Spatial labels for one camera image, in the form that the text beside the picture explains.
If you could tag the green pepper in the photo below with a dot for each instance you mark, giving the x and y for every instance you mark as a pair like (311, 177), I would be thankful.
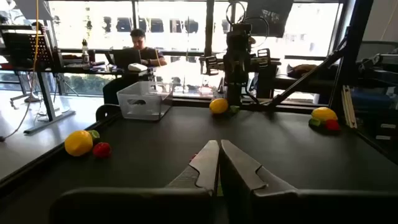
(314, 122)
(234, 109)
(94, 134)

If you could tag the red pepper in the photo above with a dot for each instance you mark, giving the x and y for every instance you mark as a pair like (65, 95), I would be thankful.
(102, 150)

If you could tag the dark shelf unit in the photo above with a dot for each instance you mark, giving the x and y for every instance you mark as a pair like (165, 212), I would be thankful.
(379, 93)

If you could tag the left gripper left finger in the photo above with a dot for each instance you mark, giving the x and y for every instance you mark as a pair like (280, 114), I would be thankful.
(205, 168)

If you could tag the silver aluminium extrusion post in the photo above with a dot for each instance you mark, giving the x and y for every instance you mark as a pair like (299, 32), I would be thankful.
(349, 105)

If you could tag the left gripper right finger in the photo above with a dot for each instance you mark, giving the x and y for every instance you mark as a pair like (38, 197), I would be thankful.
(239, 174)

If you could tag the office desk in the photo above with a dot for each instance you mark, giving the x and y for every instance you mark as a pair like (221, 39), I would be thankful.
(46, 93)

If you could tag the black perforated panel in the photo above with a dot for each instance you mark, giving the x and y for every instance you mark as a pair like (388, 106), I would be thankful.
(21, 46)

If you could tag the red strawberry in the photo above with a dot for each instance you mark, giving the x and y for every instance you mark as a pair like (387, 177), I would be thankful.
(332, 125)

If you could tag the person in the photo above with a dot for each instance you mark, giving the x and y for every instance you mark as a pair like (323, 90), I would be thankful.
(146, 54)

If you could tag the translucent grey plastic bin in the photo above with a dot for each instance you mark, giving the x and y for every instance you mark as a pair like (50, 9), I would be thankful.
(140, 102)

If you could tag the yellow lemon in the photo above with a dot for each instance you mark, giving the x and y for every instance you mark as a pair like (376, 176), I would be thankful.
(77, 143)
(324, 113)
(218, 105)

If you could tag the black curved bracket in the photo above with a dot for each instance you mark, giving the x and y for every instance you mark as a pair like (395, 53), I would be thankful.
(99, 112)

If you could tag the clear bottle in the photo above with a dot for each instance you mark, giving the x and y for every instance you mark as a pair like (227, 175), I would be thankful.
(85, 56)

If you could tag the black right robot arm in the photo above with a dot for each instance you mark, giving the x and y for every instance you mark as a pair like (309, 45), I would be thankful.
(237, 90)

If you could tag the black table mat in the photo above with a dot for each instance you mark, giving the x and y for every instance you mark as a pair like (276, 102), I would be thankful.
(155, 149)

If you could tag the black laptop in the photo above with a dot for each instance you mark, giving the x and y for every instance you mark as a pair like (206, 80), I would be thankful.
(126, 57)

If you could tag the white rounded object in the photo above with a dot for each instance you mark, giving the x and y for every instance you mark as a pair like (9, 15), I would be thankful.
(136, 67)

